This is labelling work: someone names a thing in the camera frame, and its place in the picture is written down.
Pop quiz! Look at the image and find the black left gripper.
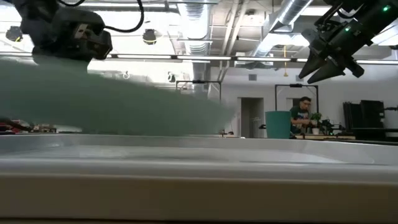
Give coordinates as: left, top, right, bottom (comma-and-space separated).
19, 6, 114, 63

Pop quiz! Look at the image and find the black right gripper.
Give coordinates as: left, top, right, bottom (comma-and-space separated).
298, 17, 374, 85

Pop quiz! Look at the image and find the pale green plate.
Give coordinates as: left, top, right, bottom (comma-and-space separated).
0, 57, 237, 136

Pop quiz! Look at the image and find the grey plastic tray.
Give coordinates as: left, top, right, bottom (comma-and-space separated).
0, 133, 398, 183

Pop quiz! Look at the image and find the potted green plant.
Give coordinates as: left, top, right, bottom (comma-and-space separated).
310, 112, 323, 135

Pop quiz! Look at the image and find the person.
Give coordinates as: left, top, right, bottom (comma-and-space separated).
289, 96, 313, 134

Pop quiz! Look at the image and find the ceiling light strip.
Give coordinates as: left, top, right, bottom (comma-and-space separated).
176, 55, 233, 61
116, 54, 172, 60
236, 57, 292, 62
356, 59, 398, 65

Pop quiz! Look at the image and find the black ceiling fixture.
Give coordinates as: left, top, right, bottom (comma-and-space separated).
5, 26, 24, 43
142, 29, 157, 45

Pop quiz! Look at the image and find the black storage cabinet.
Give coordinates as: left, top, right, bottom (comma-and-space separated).
342, 100, 386, 130

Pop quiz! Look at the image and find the background wooden table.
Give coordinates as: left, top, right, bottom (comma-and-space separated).
294, 134, 356, 141

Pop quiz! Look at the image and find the yellow hanging cord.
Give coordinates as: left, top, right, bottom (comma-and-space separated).
282, 45, 289, 78

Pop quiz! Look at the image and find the silver spiral ceiling duct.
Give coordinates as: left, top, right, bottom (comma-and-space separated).
177, 0, 214, 82
251, 0, 313, 58

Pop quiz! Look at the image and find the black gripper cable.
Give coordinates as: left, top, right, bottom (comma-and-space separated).
57, 0, 146, 34

